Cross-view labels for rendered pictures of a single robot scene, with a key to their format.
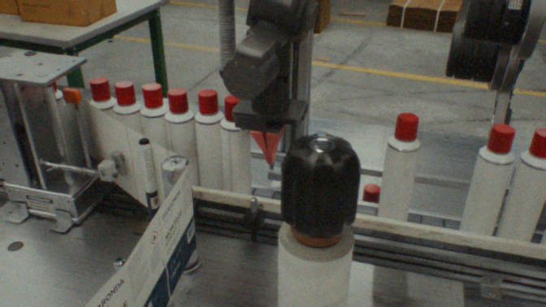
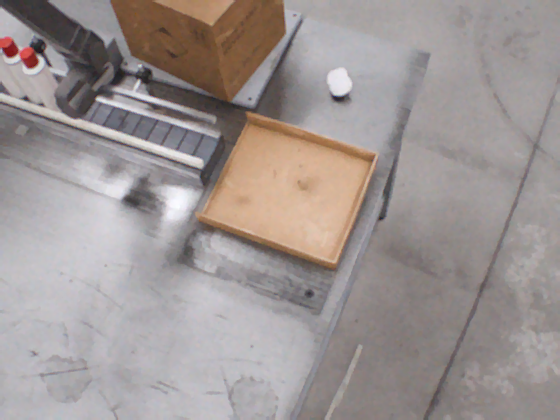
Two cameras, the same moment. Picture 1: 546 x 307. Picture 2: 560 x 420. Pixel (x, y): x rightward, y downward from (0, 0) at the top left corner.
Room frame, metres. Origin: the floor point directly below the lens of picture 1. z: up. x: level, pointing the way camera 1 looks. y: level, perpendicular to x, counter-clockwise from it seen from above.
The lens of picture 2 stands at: (-0.17, -1.15, 2.05)
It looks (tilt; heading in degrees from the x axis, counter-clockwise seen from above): 64 degrees down; 14
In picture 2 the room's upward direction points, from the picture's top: 9 degrees counter-clockwise
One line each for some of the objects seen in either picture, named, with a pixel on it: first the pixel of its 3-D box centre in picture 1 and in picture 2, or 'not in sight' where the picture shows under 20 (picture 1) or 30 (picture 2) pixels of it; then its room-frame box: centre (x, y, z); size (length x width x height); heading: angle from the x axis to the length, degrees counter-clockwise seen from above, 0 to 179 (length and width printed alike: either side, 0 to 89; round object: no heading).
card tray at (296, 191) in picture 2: not in sight; (288, 186); (0.44, -1.02, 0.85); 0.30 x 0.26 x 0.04; 74
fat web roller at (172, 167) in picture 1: (180, 216); not in sight; (0.57, 0.13, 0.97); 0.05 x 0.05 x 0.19
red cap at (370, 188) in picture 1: (371, 194); not in sight; (0.81, -0.21, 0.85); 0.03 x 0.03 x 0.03
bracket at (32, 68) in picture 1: (31, 67); not in sight; (0.74, 0.37, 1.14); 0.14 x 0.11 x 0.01; 74
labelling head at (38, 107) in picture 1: (51, 136); not in sight; (0.75, 0.37, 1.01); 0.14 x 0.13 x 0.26; 74
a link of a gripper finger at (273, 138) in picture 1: (263, 136); not in sight; (0.67, 0.01, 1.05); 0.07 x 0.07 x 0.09; 74
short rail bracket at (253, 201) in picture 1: (254, 227); not in sight; (0.65, 0.02, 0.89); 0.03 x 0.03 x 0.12; 74
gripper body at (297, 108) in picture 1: (270, 94); not in sight; (0.67, -0.01, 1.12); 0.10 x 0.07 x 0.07; 74
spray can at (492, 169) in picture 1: (487, 185); (3, 65); (0.64, -0.35, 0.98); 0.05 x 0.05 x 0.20
